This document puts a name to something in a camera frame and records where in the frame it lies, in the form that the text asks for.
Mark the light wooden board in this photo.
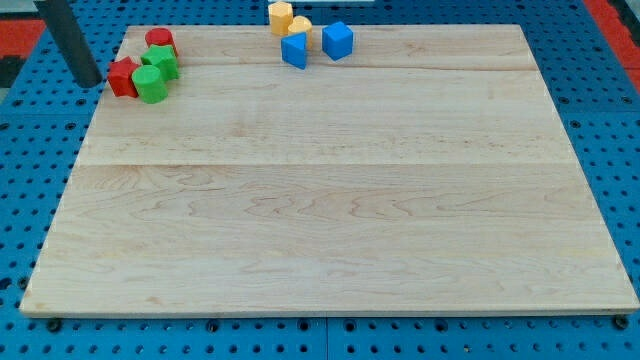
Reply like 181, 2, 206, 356
20, 25, 639, 318

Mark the blue triangle block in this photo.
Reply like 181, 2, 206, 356
280, 32, 307, 70

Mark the blue cube block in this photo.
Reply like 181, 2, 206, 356
322, 21, 354, 61

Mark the yellow heart block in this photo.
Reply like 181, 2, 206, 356
287, 15, 313, 50

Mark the yellow hexagon block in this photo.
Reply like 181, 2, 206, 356
267, 1, 293, 36

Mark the green star block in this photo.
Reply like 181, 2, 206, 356
141, 44, 180, 81

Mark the green cylinder block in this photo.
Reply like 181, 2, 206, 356
131, 65, 168, 104

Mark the red cylinder block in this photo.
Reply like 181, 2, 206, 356
144, 27, 178, 56

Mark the red star block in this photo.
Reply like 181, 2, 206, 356
107, 56, 140, 98

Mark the black cylindrical pointer rod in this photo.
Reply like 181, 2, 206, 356
33, 0, 102, 88

